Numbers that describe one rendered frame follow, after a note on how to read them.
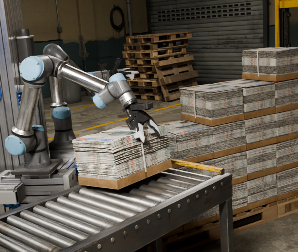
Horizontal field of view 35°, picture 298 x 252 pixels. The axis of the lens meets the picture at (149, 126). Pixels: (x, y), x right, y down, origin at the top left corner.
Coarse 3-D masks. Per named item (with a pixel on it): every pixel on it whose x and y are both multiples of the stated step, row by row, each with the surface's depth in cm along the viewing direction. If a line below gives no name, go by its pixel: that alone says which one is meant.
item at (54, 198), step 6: (78, 186) 231; (84, 186) 230; (60, 192) 224; (66, 192) 223; (78, 192) 227; (42, 198) 218; (48, 198) 217; (54, 198) 217; (30, 204) 211; (36, 204) 211; (42, 204) 212; (12, 210) 206; (18, 210) 205; (30, 210) 208; (0, 216) 200; (6, 216) 200; (18, 216) 204
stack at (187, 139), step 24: (240, 120) 336; (264, 120) 345; (192, 144) 316; (216, 144) 326; (240, 144) 336; (192, 168) 319; (240, 168) 340; (264, 168) 351; (240, 192) 343; (264, 192) 356; (240, 216) 347; (264, 216) 359; (168, 240) 318
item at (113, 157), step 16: (80, 144) 224; (96, 144) 216; (112, 144) 209; (128, 144) 216; (80, 160) 227; (96, 160) 219; (112, 160) 211; (128, 160) 217; (80, 176) 230; (96, 176) 221; (112, 176) 213
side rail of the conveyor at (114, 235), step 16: (224, 176) 229; (192, 192) 211; (208, 192) 219; (224, 192) 229; (160, 208) 196; (176, 208) 203; (192, 208) 211; (208, 208) 220; (128, 224) 183; (144, 224) 189; (160, 224) 196; (176, 224) 204; (96, 240) 171; (112, 240) 176; (128, 240) 183; (144, 240) 190
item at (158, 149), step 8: (120, 128) 243; (128, 128) 238; (144, 128) 231; (160, 128) 231; (152, 136) 228; (152, 144) 228; (160, 144) 232; (168, 144) 236; (152, 152) 228; (160, 152) 232; (168, 152) 236; (152, 160) 228; (160, 160) 233
